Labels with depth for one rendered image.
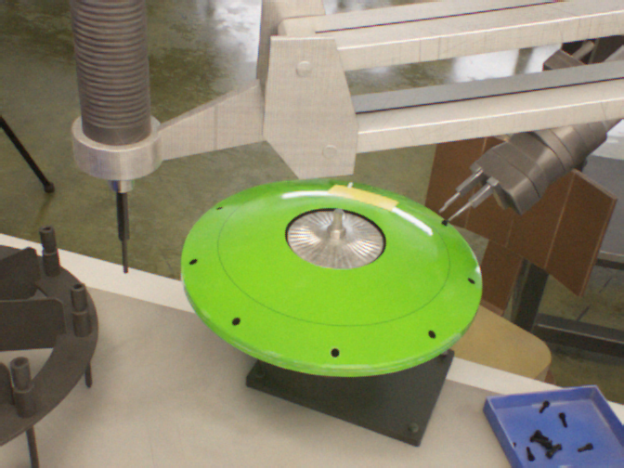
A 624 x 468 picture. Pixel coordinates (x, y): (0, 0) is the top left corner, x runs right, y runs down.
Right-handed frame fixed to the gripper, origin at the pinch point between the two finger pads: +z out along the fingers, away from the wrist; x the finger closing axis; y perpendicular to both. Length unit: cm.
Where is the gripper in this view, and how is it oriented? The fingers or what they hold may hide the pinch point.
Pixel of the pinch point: (445, 215)
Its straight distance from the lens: 100.3
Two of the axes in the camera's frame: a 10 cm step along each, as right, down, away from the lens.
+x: -5.0, -5.6, 6.6
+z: -7.6, 6.5, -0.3
